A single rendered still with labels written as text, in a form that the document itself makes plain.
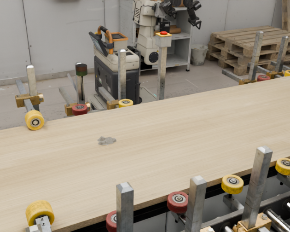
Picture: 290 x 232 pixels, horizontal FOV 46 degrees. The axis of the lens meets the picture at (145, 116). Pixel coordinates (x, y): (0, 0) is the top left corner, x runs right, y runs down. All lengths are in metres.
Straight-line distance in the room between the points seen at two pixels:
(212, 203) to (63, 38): 3.54
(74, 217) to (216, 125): 0.87
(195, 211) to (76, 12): 3.81
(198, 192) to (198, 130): 0.69
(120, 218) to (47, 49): 3.84
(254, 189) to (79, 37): 3.80
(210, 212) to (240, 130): 0.45
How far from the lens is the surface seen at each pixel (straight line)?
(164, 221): 1.38
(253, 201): 1.22
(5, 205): 1.30
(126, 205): 0.91
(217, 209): 1.52
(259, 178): 1.17
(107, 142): 1.54
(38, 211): 1.12
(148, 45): 3.17
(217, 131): 1.69
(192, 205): 1.06
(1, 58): 4.58
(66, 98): 2.08
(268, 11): 6.32
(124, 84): 2.01
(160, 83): 2.12
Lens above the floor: 1.73
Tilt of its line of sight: 28 degrees down
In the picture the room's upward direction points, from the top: 2 degrees clockwise
